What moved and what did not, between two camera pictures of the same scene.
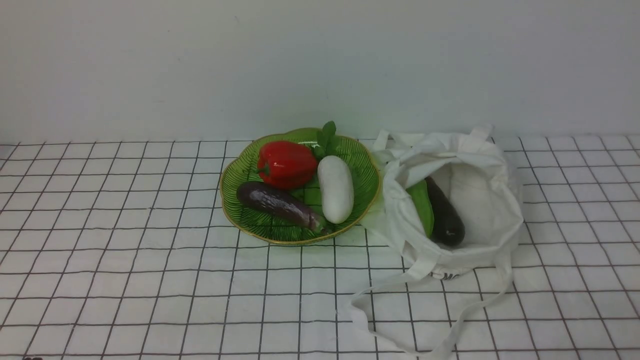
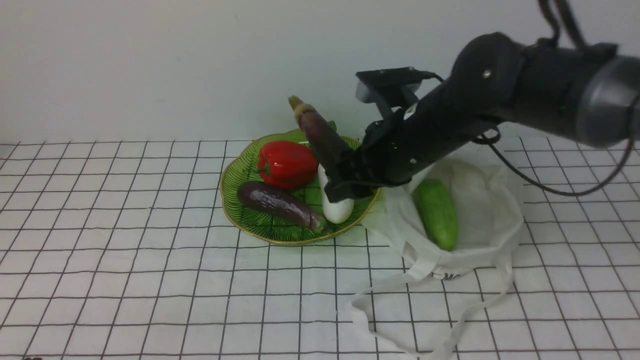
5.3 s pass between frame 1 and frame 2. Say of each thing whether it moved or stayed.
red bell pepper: stayed
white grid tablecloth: stayed
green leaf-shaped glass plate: stayed
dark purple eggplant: moved
